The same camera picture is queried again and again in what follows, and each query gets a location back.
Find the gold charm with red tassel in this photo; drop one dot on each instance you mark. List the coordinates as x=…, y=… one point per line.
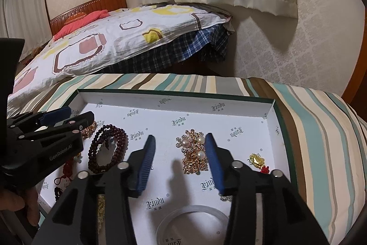
x=255, y=160

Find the orange round cushion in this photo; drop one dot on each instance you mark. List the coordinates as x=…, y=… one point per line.
x=75, y=17

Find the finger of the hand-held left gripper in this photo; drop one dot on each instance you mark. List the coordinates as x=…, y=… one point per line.
x=83, y=121
x=56, y=115

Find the red pillow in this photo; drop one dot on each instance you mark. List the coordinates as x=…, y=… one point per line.
x=77, y=25

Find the wooden headboard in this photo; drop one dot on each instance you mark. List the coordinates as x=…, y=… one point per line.
x=109, y=1

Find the bed with patterned quilt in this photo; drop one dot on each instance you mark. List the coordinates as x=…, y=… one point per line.
x=129, y=32

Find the blue plaid sheet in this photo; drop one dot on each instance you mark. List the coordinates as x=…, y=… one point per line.
x=177, y=52

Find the gold pearl brooch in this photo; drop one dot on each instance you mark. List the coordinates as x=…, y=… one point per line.
x=190, y=147

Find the brown wooden door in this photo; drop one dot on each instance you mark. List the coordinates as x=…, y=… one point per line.
x=357, y=84

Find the white pleated curtain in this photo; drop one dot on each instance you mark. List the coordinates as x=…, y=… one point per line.
x=25, y=9

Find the white jade bangle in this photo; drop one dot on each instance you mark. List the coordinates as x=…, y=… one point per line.
x=192, y=209

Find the person's left hand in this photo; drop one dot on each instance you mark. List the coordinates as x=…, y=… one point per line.
x=17, y=202

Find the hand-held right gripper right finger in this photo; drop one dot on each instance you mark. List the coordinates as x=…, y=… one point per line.
x=215, y=164

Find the silver crystal brooch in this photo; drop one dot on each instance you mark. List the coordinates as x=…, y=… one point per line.
x=226, y=198

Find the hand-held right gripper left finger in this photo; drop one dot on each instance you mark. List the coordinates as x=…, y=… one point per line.
x=144, y=167

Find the white box with green rim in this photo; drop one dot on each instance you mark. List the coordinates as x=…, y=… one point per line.
x=160, y=130

